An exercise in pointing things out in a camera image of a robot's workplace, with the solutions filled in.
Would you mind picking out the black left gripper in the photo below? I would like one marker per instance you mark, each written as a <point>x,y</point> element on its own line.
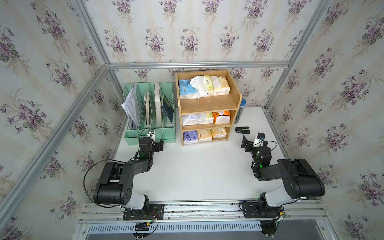
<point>158,147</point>

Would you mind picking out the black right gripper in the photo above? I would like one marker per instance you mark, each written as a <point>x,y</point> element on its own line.
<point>249,144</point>

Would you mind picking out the white purple tissue pack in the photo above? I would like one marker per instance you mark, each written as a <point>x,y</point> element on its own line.
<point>191,119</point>

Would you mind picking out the white yellow tissue pack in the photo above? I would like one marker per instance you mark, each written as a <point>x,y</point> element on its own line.
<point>205,118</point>

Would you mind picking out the blue tissue pack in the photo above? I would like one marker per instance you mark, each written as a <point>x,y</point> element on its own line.
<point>186,90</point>

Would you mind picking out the orange-yellow tissue pack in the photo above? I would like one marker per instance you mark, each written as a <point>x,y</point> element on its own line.
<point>221,86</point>

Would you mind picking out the yellow-green tissue pack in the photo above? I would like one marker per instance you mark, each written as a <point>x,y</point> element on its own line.
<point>203,85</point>

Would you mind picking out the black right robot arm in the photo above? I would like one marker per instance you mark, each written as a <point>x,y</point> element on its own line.
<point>299,178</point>

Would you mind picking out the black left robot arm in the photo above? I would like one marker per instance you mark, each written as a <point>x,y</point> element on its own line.
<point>115,185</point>

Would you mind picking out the orange tissue pack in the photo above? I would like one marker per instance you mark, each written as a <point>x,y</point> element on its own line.
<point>222,117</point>

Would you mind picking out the wooden three-tier shelf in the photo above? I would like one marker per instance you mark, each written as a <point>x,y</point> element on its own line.
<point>230,102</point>

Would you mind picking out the black stapler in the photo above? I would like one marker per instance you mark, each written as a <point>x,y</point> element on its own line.
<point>243,130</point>

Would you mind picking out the blue-lidded cylindrical container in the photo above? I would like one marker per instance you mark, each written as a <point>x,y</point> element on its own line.
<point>241,108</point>

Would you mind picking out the dark blue booklet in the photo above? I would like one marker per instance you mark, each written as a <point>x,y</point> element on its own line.
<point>167,108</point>

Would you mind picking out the green plastic file organizer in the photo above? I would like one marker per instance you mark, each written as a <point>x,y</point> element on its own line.
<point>167,131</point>

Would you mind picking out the white paper sheets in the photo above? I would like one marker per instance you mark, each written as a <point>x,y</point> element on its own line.
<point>131,105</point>

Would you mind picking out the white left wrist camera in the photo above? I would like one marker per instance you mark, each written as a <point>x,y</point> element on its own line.
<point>152,136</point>

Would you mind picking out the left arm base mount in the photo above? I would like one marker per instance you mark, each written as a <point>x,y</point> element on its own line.
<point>149,212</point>

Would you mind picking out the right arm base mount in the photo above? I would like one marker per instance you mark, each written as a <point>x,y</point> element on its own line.
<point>260,210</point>

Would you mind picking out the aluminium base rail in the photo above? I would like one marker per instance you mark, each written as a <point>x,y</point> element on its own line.
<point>205,217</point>

